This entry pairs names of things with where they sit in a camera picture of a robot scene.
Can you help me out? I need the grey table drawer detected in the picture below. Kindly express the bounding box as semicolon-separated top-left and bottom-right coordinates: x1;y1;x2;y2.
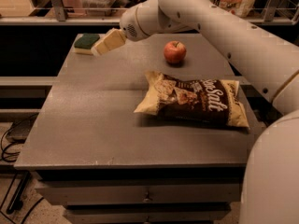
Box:
36;180;242;205

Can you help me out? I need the grey metal shelf rail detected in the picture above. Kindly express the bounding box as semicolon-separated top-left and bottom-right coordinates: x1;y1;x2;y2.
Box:
0;0;299;26

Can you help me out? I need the black cables left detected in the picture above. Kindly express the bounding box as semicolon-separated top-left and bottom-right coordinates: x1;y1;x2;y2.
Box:
0;113;39;224

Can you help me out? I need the brown yellow chips bag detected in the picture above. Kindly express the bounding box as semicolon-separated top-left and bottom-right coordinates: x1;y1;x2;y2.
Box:
135;71;249;128

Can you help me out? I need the green and yellow sponge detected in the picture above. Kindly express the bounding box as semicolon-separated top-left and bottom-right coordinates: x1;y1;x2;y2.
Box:
74;34;100;55

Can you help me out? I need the red apple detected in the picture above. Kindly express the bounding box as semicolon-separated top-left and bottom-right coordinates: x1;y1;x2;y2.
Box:
164;41;187;64

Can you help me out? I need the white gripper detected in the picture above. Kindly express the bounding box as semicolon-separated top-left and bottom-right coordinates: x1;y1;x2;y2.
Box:
91;0;187;56

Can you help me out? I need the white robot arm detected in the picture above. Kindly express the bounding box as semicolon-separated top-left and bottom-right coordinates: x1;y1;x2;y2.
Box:
93;0;299;224

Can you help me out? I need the clear plastic container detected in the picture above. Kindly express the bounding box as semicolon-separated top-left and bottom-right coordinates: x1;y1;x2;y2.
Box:
80;0;116;16

